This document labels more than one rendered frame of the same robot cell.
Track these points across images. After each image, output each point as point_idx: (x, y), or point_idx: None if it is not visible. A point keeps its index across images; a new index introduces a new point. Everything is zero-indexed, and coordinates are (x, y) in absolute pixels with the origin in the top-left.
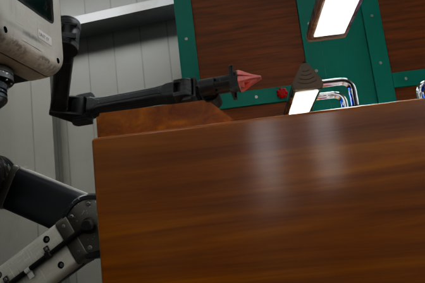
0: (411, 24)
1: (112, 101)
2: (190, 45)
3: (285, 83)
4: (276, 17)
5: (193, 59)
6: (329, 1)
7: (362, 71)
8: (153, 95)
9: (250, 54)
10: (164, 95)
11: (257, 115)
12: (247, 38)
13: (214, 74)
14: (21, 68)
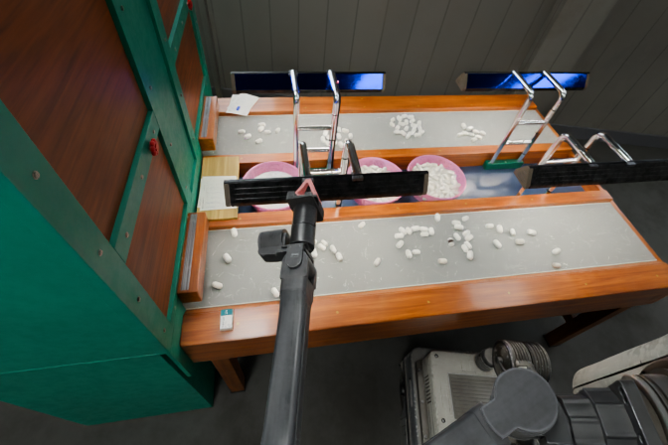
0: None
1: (302, 403)
2: (50, 181)
3: (139, 128)
4: (88, 9)
5: (72, 204)
6: None
7: (159, 59)
8: (309, 317)
9: (103, 114)
10: (312, 301)
11: (144, 199)
12: (86, 84)
13: (94, 196)
14: None
